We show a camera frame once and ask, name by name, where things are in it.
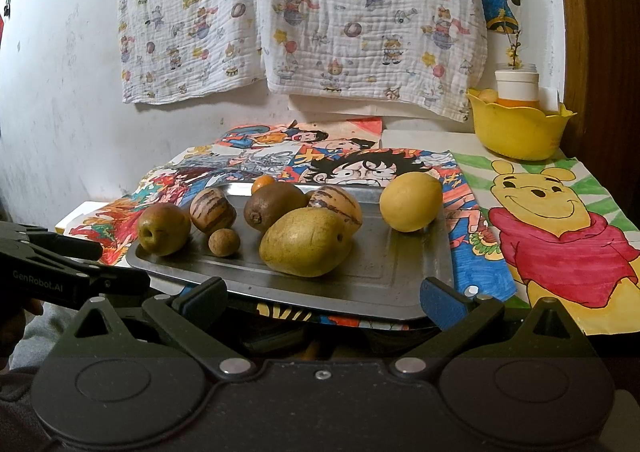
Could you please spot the brown russet pear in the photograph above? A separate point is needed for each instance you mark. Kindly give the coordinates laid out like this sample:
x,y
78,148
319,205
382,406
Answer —
x,y
164,229

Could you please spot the large anime collage drawing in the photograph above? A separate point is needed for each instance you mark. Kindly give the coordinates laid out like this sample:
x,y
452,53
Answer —
x,y
350,166

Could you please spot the red wall sticker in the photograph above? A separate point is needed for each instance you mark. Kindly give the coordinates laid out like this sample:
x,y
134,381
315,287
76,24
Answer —
x,y
1,31

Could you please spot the round yellow lemon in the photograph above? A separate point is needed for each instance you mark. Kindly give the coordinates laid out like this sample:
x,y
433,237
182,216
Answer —
x,y
411,202

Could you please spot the small orange tangerine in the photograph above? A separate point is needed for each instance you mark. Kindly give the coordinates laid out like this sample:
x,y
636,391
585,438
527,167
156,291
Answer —
x,y
262,183

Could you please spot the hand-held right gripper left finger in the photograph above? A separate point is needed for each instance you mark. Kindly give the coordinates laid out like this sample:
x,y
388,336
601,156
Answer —
x,y
205,299

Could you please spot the black yellow printed paper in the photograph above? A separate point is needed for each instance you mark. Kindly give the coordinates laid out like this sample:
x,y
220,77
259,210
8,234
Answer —
x,y
285,314

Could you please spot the yellow bear drawing sheet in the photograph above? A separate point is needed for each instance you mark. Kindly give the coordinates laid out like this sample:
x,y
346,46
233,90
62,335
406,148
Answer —
x,y
550,232

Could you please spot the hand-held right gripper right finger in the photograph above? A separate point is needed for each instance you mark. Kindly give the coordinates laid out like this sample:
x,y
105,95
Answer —
x,y
440,304

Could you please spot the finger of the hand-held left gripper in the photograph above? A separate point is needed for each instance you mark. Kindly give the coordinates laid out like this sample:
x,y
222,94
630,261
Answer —
x,y
125,287
82,249

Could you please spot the striped pepino melon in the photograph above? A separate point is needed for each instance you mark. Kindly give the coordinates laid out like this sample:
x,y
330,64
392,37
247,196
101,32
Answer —
x,y
345,207
212,209

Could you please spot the orange plastic container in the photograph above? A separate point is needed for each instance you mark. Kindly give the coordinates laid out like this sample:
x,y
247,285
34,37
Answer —
x,y
517,103

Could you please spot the small anime drawing sheet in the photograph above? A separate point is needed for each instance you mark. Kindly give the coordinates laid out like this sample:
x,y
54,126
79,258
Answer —
x,y
260,134

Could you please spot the small brown longan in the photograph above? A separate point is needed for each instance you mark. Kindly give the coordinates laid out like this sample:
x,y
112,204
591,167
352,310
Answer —
x,y
224,242

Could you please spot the green yellow mango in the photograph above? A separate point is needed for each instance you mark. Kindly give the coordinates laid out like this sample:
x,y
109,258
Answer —
x,y
305,242

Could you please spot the yellow plastic bowl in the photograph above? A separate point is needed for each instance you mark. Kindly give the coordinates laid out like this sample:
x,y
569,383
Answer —
x,y
520,131

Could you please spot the grey clothing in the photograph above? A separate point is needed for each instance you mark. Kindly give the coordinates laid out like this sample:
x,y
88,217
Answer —
x,y
45,332

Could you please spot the dry flower twig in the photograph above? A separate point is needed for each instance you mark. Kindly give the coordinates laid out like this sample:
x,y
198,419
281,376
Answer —
x,y
515,49

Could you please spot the brown kiwi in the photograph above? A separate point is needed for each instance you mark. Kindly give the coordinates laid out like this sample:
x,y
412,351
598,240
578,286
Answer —
x,y
272,207

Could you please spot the rectangular metal tray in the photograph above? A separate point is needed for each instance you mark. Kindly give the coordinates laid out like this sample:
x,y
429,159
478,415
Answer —
x,y
380,262

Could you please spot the small pale yellow fruit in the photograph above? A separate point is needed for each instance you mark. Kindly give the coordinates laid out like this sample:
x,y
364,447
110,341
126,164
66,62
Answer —
x,y
488,95

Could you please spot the black wall sticker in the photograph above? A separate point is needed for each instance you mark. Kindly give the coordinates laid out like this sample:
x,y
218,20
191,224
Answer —
x,y
7,3

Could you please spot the white paper card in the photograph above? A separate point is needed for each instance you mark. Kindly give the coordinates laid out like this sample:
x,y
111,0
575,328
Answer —
x,y
549,99

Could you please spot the wooden door frame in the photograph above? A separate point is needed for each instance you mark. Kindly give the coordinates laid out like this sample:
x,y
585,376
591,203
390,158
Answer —
x,y
600,31

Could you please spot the white printed muslin cloth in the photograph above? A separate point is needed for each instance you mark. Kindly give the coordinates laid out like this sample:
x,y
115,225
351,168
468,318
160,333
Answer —
x,y
185,16
370,11

